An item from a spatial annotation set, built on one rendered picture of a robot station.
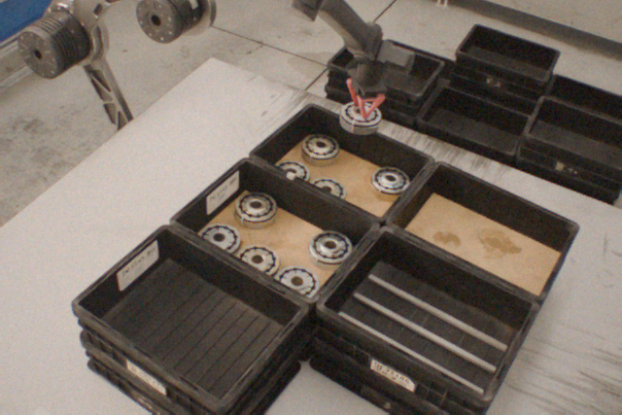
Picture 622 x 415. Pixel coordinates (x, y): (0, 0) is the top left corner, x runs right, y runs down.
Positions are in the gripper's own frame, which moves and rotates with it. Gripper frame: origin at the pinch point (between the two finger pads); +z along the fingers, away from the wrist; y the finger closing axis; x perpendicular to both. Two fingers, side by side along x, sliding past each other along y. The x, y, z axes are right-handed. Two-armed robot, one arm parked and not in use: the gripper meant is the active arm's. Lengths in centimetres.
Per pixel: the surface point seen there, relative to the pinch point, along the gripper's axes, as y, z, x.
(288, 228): -15.8, 21.9, 22.8
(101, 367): -37, 34, 72
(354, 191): -7.5, 20.9, 1.8
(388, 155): -1.4, 15.4, -9.9
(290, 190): -10.2, 14.3, 21.2
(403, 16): 217, 94, -136
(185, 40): 216, 100, 1
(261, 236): -16.6, 22.2, 29.8
